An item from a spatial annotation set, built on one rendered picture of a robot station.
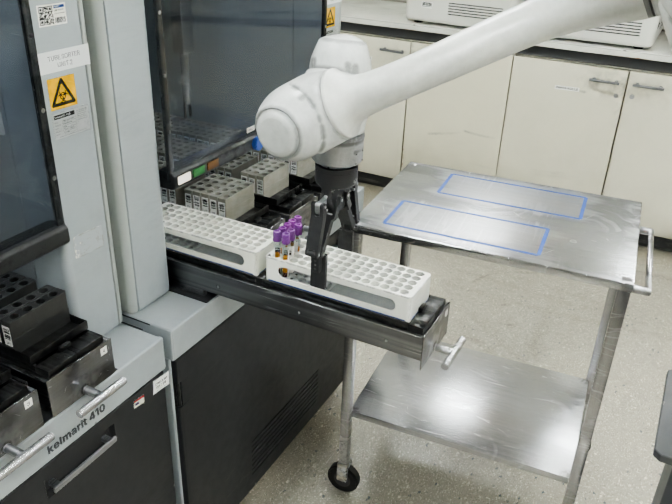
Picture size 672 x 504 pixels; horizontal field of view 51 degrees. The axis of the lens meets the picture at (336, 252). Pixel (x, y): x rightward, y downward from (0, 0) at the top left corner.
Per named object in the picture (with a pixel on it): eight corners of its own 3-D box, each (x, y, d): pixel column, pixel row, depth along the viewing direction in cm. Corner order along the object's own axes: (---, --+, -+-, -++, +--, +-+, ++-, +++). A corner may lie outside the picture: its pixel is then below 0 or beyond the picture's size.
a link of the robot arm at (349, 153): (373, 127, 120) (371, 160, 123) (327, 118, 124) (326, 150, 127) (350, 142, 113) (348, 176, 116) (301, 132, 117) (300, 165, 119)
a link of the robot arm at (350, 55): (321, 116, 124) (289, 137, 114) (324, 26, 117) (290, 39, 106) (378, 125, 121) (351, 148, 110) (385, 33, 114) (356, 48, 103)
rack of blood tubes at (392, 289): (264, 284, 134) (264, 255, 131) (291, 262, 142) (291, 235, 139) (408, 328, 122) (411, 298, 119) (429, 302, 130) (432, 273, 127)
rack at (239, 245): (137, 244, 147) (134, 218, 144) (168, 227, 154) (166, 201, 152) (256, 281, 135) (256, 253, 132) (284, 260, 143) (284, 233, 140)
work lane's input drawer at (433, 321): (121, 272, 150) (117, 234, 145) (164, 247, 161) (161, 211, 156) (443, 380, 121) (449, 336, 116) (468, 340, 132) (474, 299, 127)
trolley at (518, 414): (325, 488, 194) (335, 220, 156) (381, 392, 232) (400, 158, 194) (573, 576, 172) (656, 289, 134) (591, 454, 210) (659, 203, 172)
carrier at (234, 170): (252, 176, 178) (251, 154, 175) (258, 178, 177) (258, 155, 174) (225, 191, 169) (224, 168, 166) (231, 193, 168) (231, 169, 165)
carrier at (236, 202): (247, 205, 162) (247, 180, 159) (255, 206, 161) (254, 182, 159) (218, 223, 153) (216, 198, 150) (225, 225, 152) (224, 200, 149)
